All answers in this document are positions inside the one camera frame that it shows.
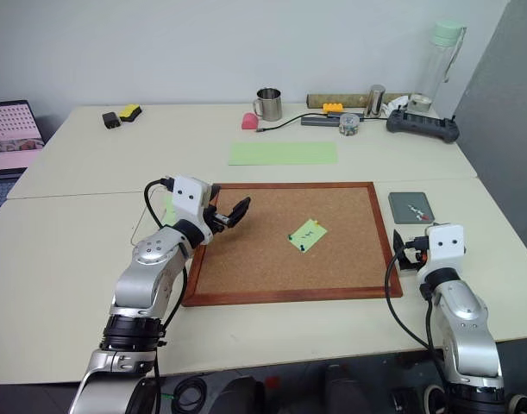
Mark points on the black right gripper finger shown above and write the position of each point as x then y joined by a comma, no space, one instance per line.
406,262
399,243

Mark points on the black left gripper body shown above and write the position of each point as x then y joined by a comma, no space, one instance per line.
211,219

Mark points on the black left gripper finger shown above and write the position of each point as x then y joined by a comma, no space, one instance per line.
234,220
242,204

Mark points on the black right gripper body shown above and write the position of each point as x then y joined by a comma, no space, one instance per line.
416,251

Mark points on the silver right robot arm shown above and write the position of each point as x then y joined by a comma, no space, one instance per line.
466,315

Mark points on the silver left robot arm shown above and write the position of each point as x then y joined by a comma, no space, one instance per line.
142,276

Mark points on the clear plastic container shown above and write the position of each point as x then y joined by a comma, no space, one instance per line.
348,126

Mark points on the gray square tray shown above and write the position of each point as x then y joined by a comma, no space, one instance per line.
403,207

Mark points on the long green paper strip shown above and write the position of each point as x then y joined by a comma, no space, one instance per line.
284,154

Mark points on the pink wedge eraser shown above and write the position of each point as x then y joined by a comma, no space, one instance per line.
249,122

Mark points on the stainless steel mug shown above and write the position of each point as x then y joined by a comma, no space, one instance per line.
271,105

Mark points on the gray usb hub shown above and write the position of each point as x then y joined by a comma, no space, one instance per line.
319,121

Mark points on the black remote controller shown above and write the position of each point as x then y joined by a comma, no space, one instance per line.
422,126

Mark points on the yellow toy brick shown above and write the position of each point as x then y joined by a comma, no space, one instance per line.
333,108

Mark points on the yellow and black eraser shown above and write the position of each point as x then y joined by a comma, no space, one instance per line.
130,113

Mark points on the small black wheel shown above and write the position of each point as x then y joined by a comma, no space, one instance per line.
434,397
520,405

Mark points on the crumpled white paper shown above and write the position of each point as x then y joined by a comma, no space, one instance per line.
394,105

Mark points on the brown cardboard tube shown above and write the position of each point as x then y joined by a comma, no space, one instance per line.
336,100

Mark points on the small black box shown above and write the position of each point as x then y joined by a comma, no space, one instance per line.
111,120

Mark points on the small metal tin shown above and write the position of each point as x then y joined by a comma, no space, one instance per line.
419,104

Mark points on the steel cylinder tumbler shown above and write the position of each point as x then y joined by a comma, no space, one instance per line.
375,101

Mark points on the gray partition panel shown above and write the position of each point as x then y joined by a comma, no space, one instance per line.
500,129

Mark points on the dark rounded shape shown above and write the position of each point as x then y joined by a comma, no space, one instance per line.
243,397

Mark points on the clear bottle with green lid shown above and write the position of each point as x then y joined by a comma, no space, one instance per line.
442,56

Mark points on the laptop with pink screen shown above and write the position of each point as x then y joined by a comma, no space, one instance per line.
10,133

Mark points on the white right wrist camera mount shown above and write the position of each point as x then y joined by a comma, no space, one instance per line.
445,246

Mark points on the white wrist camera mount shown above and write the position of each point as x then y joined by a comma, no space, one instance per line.
186,194
445,246

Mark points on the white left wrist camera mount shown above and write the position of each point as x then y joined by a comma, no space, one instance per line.
186,194

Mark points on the cork board with wooden frame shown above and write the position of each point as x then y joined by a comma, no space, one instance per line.
263,259

